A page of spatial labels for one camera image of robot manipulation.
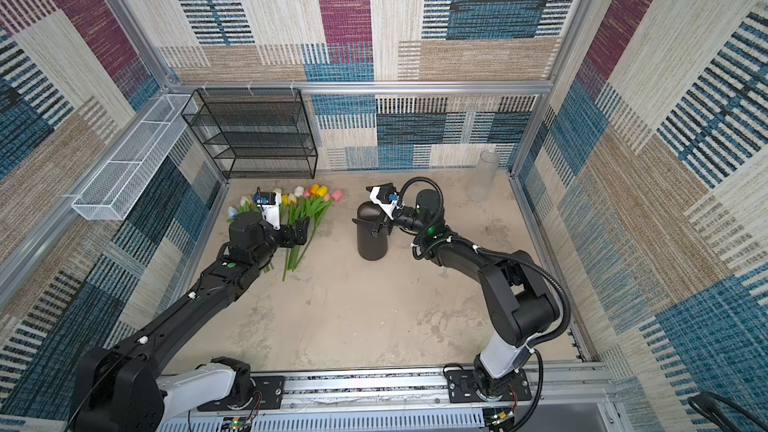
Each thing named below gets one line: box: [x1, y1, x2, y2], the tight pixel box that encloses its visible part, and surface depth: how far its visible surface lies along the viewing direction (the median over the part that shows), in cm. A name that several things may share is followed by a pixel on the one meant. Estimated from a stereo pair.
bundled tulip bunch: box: [280, 184, 344, 281], surface depth 110 cm
